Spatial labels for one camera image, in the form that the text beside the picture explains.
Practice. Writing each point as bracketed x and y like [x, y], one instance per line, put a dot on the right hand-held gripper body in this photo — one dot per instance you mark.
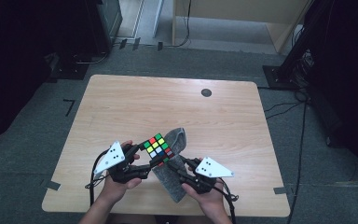
[213, 169]

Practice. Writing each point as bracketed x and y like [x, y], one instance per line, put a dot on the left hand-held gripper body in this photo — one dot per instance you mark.
[113, 157]

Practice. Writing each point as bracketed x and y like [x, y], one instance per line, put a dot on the multicoloured puzzle cube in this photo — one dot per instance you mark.
[157, 149]

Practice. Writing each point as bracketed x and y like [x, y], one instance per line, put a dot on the grey cloth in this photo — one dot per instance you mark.
[175, 141]

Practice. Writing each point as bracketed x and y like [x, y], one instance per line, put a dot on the person's right hand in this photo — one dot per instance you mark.
[209, 202]

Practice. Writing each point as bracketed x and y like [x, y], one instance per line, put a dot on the person's left hand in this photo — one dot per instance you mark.
[115, 191]

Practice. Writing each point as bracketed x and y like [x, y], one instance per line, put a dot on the black angled floor tape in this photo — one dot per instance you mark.
[70, 105]

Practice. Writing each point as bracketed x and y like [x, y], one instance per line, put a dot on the grey tape strip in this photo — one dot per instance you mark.
[281, 190]
[51, 185]

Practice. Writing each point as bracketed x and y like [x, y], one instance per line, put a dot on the round dark table grommet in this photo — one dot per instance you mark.
[206, 92]

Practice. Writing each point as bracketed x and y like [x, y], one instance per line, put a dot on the black flat stand base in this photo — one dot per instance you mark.
[70, 70]

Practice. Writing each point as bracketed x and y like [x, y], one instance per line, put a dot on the dark floor tape piece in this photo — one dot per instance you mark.
[160, 46]
[136, 44]

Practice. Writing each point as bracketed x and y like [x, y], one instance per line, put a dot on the black metal stand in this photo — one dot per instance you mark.
[281, 76]

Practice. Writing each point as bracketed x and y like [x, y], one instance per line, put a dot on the dark cabinet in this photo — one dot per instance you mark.
[105, 25]

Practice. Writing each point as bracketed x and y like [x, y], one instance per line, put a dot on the black curtain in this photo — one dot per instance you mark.
[18, 62]
[351, 77]

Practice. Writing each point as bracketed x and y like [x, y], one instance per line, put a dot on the light wooden furniture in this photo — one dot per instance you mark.
[230, 7]

